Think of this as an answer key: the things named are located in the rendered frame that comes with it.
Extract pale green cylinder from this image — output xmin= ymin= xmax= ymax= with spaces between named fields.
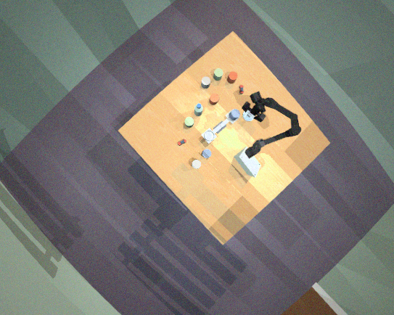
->
xmin=213 ymin=68 xmax=223 ymax=81
xmin=184 ymin=117 xmax=194 ymax=128

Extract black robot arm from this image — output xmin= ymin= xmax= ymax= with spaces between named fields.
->
xmin=244 ymin=91 xmax=302 ymax=159

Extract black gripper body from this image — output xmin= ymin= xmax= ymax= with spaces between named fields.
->
xmin=242 ymin=102 xmax=266 ymax=122

